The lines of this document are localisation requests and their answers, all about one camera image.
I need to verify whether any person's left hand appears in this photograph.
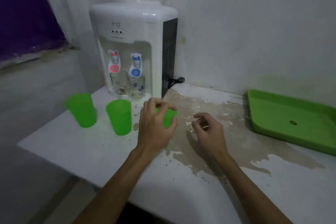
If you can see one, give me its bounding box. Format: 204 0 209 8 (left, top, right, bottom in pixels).
137 97 179 151

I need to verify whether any person's right hand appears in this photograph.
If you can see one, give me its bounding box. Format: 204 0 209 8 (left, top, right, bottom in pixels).
191 112 230 162

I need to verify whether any green plastic cup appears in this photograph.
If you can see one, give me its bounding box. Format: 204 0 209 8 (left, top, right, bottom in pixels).
65 93 98 128
106 99 132 136
155 108 178 129

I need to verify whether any person's left forearm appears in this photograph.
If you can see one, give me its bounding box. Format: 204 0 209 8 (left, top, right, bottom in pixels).
72 146 168 224

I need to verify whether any person's right forearm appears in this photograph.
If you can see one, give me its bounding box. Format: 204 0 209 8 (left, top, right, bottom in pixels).
204 152 293 224

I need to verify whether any clear glass mug blue print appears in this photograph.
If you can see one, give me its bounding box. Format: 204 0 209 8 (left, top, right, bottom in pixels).
128 75 146 98

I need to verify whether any blue water tap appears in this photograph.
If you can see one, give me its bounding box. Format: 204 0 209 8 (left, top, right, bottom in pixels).
129 53 142 77

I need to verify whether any red water tap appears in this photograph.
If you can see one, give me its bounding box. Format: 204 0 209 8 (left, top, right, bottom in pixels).
108 50 122 73

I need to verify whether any green plastic tray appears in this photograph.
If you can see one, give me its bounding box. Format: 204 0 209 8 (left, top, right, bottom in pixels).
247 89 336 157

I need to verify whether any white tabletop water dispenser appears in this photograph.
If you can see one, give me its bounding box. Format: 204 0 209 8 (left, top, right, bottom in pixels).
89 0 179 100

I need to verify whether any purple curtain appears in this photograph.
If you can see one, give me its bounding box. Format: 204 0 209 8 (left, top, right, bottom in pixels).
0 0 68 62

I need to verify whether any black power cable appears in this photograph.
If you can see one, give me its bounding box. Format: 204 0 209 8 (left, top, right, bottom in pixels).
164 76 185 89

